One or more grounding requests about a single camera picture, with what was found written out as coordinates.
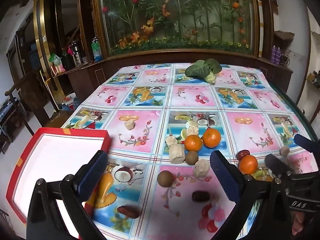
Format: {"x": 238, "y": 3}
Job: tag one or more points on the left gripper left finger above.
{"x": 44, "y": 219}

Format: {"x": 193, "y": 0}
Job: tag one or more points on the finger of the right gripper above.
{"x": 307, "y": 144}
{"x": 278, "y": 168}

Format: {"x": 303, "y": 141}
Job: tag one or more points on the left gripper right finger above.
{"x": 273, "y": 220}

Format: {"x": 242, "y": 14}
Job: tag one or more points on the beige snack chunk edge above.
{"x": 284, "y": 151}

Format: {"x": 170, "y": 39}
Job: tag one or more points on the orange tangerine front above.
{"x": 248, "y": 164}

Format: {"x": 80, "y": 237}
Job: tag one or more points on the orange tangerine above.
{"x": 193, "y": 143}
{"x": 211, "y": 137}
{"x": 248, "y": 164}

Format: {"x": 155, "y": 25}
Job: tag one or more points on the dark red date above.
{"x": 200, "y": 196}
{"x": 129, "y": 211}
{"x": 242, "y": 153}

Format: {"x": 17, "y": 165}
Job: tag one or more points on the dark red date front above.
{"x": 129, "y": 211}

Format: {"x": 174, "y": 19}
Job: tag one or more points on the brown round fruit back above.
{"x": 191, "y": 158}

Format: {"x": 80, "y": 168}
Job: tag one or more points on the brown round fruit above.
{"x": 191, "y": 158}
{"x": 165, "y": 179}

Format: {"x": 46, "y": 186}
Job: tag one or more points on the brown round fruit front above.
{"x": 165, "y": 179}

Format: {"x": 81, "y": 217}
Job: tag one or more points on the beige snack chunk large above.
{"x": 176, "y": 154}

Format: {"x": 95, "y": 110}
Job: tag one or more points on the beige snack chunk small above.
{"x": 171, "y": 140}

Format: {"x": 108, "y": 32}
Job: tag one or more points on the person's right hand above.
{"x": 297, "y": 222}

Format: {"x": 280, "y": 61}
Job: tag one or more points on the red shallow box tray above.
{"x": 51, "y": 154}

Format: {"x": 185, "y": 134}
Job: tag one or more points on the colourful fruit pattern tablecloth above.
{"x": 241, "y": 105}

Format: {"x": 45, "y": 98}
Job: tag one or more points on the purple spray bottles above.
{"x": 275, "y": 55}

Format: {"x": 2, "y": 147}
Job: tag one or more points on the dark wooden chair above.
{"x": 36, "y": 95}

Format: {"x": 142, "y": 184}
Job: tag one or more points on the dark wooden low cabinet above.
{"x": 87, "y": 78}

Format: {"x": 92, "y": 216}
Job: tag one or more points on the green leafy vegetable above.
{"x": 205, "y": 70}

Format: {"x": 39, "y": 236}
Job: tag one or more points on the black thermos flask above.
{"x": 77, "y": 52}

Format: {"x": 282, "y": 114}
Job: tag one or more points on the green label plastic bottle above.
{"x": 96, "y": 50}

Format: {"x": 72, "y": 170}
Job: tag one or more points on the flower and bamboo glass display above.
{"x": 144, "y": 25}

